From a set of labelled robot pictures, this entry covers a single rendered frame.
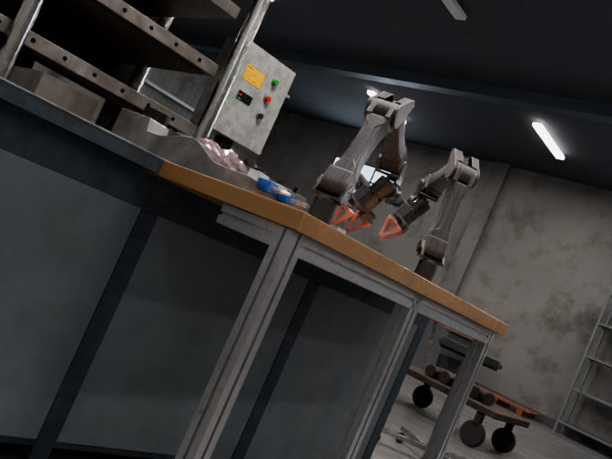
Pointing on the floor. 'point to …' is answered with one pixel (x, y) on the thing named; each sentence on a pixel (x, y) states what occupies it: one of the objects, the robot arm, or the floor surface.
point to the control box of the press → (248, 99)
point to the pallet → (514, 405)
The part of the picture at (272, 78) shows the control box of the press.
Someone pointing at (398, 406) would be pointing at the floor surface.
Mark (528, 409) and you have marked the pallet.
